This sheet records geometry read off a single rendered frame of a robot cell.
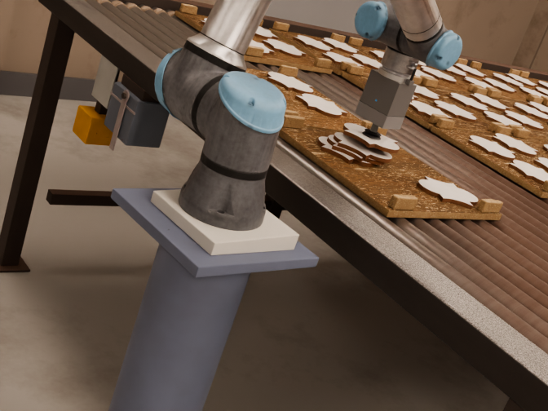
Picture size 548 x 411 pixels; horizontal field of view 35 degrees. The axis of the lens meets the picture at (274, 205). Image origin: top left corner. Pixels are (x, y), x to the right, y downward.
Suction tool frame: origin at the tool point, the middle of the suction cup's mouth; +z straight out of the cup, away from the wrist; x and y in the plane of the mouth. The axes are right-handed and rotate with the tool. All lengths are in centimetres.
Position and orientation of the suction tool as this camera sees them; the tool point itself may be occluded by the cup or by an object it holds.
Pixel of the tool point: (369, 140)
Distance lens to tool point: 195.2
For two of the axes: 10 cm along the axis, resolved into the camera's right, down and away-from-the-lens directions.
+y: -6.5, -4.7, 6.0
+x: -7.0, 0.4, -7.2
